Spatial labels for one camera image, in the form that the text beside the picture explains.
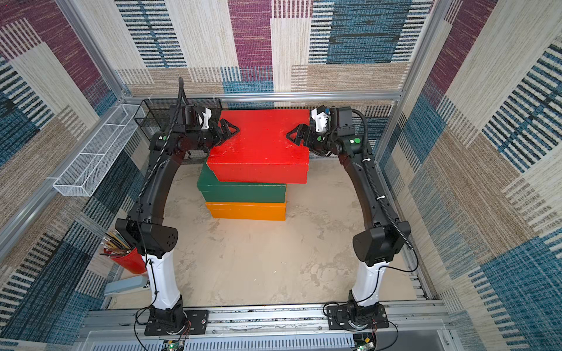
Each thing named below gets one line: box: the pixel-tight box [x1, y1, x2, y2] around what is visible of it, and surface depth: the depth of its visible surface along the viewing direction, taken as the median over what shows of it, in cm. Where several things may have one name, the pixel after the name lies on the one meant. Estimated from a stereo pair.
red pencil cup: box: [110, 247, 148, 275], surface depth 76 cm
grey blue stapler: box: [104, 275, 148, 297], surface depth 80 cm
